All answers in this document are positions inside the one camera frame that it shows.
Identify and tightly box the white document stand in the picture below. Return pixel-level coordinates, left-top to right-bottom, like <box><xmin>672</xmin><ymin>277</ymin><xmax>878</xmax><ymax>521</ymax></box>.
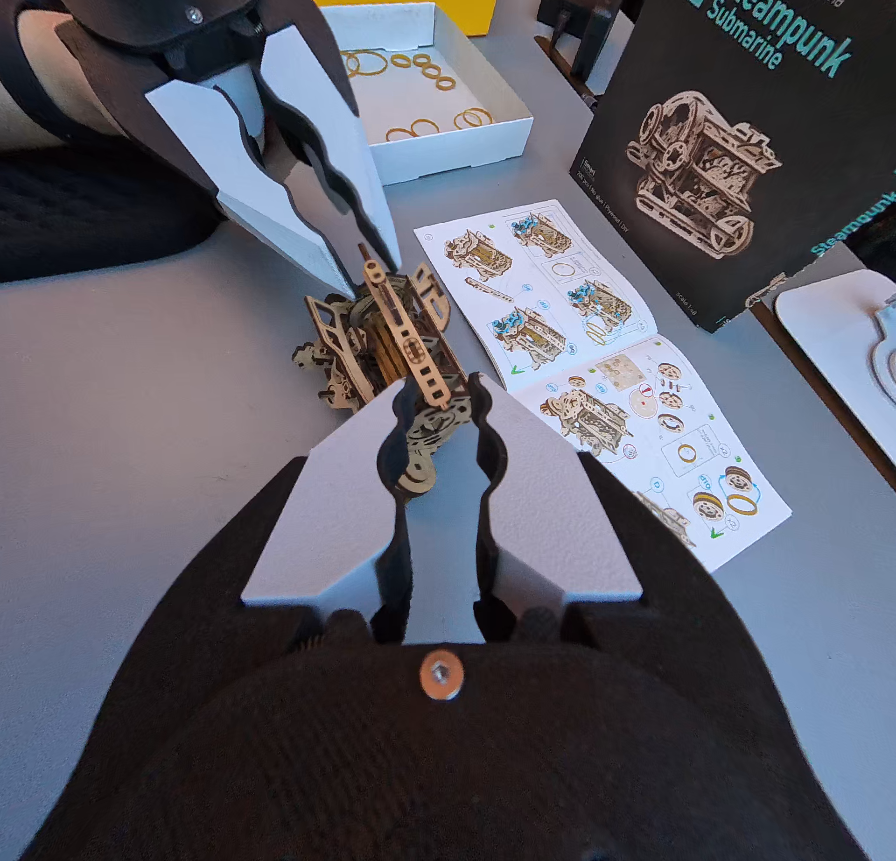
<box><xmin>772</xmin><ymin>268</ymin><xmax>896</xmax><ymax>473</ymax></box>

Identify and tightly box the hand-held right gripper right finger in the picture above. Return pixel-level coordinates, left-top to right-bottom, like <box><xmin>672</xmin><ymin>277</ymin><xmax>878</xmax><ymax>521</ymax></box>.
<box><xmin>468</xmin><ymin>371</ymin><xmax>645</xmax><ymax>638</ymax></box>

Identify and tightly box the black model kit box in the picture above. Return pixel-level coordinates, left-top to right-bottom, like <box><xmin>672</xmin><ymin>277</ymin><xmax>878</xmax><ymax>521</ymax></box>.
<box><xmin>570</xmin><ymin>0</ymin><xmax>896</xmax><ymax>334</ymax></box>

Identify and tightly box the group of yellow rubber bands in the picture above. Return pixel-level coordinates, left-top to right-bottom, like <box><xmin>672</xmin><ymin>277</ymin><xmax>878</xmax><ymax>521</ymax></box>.
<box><xmin>341</xmin><ymin>46</ymin><xmax>496</xmax><ymax>144</ymax></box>

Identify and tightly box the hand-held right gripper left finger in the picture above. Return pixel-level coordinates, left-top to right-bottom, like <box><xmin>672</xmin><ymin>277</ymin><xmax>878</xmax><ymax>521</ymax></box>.
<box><xmin>240</xmin><ymin>378</ymin><xmax>413</xmax><ymax>643</ymax></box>

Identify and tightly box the person's left hand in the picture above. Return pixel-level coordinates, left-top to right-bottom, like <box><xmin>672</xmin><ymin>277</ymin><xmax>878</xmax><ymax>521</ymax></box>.
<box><xmin>0</xmin><ymin>3</ymin><xmax>144</xmax><ymax>153</ymax></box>

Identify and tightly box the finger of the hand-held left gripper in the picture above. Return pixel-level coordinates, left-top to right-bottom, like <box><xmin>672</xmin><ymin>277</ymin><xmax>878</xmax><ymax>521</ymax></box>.
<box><xmin>144</xmin><ymin>78</ymin><xmax>359</xmax><ymax>302</ymax></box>
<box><xmin>258</xmin><ymin>24</ymin><xmax>403</xmax><ymax>271</ymax></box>

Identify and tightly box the black quilted pad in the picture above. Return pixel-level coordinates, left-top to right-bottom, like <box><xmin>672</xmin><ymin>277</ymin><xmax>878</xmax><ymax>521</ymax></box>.
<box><xmin>0</xmin><ymin>143</ymin><xmax>226</xmax><ymax>285</ymax></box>

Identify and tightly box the wooden submarine model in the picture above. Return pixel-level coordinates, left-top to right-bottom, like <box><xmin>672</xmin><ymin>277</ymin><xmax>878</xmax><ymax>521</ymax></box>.
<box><xmin>290</xmin><ymin>262</ymin><xmax>471</xmax><ymax>498</ymax></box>

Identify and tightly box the illustrated instruction booklet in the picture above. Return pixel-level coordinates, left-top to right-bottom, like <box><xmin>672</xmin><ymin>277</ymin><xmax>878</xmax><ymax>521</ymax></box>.
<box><xmin>413</xmin><ymin>199</ymin><xmax>794</xmax><ymax>573</ymax></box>

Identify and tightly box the perforated wooden strip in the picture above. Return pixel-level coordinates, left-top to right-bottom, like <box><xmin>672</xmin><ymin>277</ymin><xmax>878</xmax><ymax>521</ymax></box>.
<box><xmin>356</xmin><ymin>243</ymin><xmax>455</xmax><ymax>411</ymax></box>

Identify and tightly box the white cardboard tray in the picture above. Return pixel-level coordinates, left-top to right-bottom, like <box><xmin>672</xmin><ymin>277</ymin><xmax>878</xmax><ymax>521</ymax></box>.
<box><xmin>318</xmin><ymin>1</ymin><xmax>534</xmax><ymax>187</ymax></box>

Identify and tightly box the black desktop device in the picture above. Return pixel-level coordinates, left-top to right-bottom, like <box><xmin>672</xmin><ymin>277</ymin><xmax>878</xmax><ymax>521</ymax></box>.
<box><xmin>535</xmin><ymin>0</ymin><xmax>636</xmax><ymax>100</ymax></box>

